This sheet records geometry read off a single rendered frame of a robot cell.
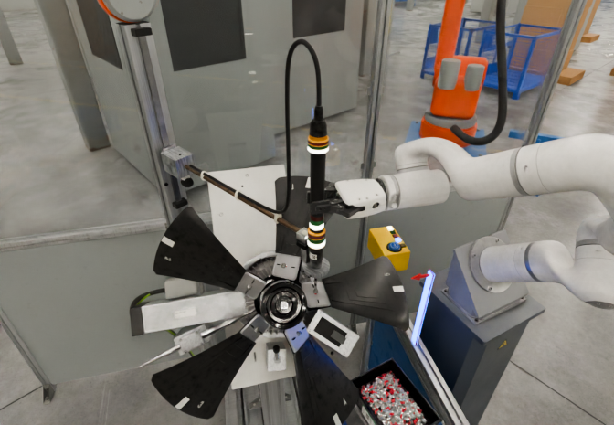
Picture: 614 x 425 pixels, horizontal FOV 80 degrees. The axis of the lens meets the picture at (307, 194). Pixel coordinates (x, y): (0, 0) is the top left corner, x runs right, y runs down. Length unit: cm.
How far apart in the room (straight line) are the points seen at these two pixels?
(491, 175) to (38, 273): 179
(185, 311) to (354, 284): 49
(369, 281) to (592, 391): 183
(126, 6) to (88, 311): 141
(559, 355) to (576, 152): 216
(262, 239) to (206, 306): 28
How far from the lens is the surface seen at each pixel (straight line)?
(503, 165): 75
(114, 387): 248
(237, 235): 123
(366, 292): 107
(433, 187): 90
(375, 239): 142
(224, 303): 113
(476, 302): 138
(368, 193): 84
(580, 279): 114
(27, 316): 219
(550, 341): 283
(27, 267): 198
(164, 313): 115
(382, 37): 154
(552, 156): 72
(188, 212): 97
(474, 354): 150
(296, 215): 103
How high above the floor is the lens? 196
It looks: 33 degrees down
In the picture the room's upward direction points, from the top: straight up
